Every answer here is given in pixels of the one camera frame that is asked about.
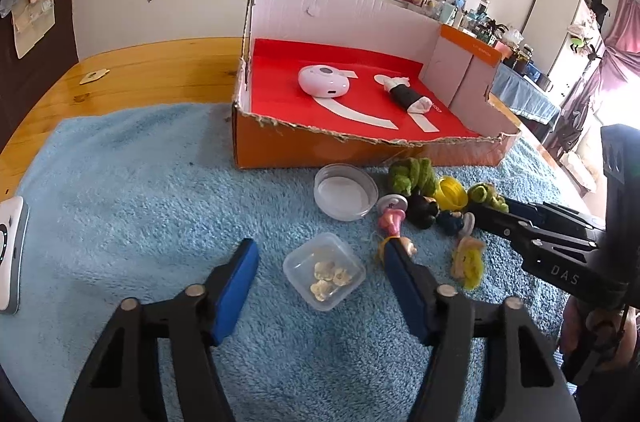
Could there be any pink and white small toy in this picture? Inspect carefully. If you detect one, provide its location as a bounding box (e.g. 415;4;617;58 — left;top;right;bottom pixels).
376;193;409;235

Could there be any square clear plastic container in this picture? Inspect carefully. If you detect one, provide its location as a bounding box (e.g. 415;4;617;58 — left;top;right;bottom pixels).
282;232;367;312

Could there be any yellow-haired small doll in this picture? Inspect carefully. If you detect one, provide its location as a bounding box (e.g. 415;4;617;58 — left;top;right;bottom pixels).
451;236;487;290

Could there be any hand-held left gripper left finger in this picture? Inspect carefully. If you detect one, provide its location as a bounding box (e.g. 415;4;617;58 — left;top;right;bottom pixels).
62;238;261;422

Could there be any light blue fluffy towel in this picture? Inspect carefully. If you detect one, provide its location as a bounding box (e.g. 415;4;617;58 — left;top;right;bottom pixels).
0;102;583;422

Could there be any white round gadget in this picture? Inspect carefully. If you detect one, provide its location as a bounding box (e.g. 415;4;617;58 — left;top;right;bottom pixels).
298;64;351;98

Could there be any yellow plastic cup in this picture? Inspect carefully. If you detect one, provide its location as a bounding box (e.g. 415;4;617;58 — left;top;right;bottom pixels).
435;176;470;210

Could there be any clear plastic paper pouch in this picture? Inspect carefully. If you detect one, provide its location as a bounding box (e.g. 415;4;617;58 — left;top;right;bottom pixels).
0;0;56;58

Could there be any blue tablecloth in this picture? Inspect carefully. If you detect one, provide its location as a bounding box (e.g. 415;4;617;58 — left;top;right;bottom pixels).
492;65;562;125

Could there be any white refrigerator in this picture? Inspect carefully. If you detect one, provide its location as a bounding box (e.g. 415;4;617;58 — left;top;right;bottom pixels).
520;0;608;103

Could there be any black roll with white ends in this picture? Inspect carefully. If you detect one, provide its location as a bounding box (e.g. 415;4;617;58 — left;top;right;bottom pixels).
382;75;432;114

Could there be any cluster of bottles and jars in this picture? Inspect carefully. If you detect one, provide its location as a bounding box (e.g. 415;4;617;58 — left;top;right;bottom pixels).
432;0;551;88

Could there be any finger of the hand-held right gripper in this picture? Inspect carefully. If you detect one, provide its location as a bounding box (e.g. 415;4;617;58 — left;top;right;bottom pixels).
502;196;608;232
465;202;601;254

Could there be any small yellow toy figure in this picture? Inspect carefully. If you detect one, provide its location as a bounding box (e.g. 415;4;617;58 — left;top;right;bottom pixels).
376;236;418;264

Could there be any white flat electronic device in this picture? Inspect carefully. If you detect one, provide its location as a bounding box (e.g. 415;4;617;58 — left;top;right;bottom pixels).
0;195;30;315

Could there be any pink curtain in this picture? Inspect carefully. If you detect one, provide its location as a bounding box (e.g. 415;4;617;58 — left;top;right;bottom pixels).
550;0;640;153

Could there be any round clear plastic lid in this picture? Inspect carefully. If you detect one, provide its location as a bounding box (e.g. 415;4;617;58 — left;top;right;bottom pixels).
314;163;379;221

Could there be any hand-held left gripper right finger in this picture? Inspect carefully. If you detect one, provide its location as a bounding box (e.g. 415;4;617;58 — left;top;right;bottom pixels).
382;239;583;422

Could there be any person's right hand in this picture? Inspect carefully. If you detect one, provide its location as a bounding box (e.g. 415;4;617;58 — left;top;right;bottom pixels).
560;297;640;383

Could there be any green hanging toy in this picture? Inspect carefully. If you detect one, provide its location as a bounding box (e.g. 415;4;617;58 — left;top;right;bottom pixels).
567;35;596;56

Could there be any green fuzzy hair tie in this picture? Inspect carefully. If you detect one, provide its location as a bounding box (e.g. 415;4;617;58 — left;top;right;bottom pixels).
389;158;438;197
467;183;510;213

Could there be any cluster of cream shells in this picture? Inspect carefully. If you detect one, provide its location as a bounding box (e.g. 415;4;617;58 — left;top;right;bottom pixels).
309;259;352;302

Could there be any dark-haired doll in blue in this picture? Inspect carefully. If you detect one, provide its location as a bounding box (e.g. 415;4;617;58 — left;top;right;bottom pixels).
406;195;477;237

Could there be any orange cardboard box red lining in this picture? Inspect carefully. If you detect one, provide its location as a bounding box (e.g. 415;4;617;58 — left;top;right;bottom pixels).
231;0;522;169

